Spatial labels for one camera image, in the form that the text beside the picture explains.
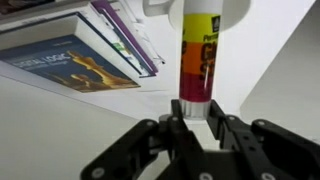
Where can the loose white magazine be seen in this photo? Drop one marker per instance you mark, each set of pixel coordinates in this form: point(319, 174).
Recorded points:
point(143, 36)

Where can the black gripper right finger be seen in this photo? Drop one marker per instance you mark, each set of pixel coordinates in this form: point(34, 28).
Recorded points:
point(253, 150)

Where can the multicolour glue stick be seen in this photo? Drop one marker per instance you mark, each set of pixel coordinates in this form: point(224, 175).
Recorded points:
point(198, 66)

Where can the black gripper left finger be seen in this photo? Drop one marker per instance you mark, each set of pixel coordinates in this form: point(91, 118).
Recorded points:
point(180, 146)

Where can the purple cover book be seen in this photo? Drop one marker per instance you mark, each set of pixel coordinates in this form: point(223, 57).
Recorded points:
point(133, 46)

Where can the blue chess cover book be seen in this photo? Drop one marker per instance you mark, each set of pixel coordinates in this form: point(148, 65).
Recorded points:
point(70, 63)

